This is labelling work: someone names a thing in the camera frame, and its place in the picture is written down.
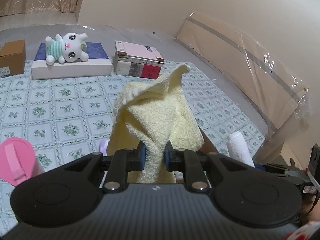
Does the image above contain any white and blue flat box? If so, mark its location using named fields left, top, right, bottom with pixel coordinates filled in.
left=31, top=42, right=113, bottom=80

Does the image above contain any white towel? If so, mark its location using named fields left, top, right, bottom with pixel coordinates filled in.
left=227, top=131, right=254, bottom=167

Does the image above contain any white bunny plush toy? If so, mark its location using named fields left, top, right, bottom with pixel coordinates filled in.
left=45, top=33, right=89, bottom=66

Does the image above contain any plastic wrapped beige headboard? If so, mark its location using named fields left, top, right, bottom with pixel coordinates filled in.
left=176, top=12, right=311, bottom=138

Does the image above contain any pink lidded tumbler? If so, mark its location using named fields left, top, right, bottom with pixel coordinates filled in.
left=0, top=137, right=44, bottom=186

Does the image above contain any small brown cardboard box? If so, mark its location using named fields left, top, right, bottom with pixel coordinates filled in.
left=0, top=40, right=26, bottom=78

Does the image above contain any purple white cloth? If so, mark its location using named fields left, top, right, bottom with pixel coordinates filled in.
left=99, top=139, right=109, bottom=157

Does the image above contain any stack of books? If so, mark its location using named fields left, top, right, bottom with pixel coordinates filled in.
left=113, top=41, right=164, bottom=79

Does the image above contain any open brown cardboard box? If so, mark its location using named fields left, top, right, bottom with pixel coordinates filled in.
left=199, top=128, right=219, bottom=154

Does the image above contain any green floral tablecloth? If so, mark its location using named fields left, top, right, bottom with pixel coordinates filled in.
left=1, top=61, right=265, bottom=171

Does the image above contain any yellow terry towel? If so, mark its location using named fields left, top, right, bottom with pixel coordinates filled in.
left=107, top=64, right=204, bottom=184

